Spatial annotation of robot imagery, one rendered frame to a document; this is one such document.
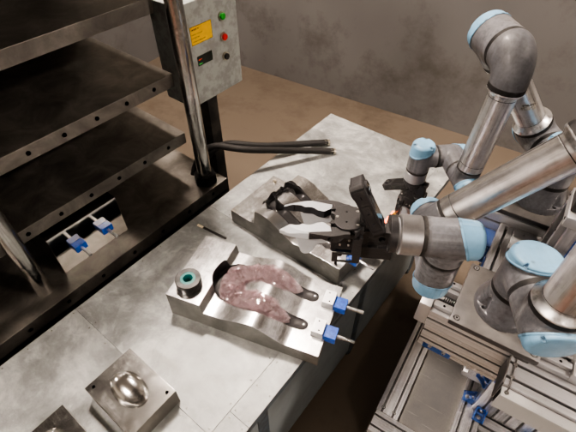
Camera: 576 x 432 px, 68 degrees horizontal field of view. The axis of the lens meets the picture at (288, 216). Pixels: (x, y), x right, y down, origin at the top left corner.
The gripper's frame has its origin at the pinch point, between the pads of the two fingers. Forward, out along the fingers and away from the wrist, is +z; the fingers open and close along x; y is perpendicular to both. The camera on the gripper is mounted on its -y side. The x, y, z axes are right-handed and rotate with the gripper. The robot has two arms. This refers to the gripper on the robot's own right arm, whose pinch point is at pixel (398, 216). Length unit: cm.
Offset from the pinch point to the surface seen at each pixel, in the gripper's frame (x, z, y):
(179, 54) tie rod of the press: -30, -53, -77
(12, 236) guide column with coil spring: -101, -23, -78
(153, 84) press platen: -39, -44, -83
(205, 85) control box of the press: -11, -30, -89
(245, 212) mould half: -36, -1, -47
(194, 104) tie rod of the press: -28, -34, -76
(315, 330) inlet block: -61, -4, 5
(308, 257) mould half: -38.5, -0.9, -14.8
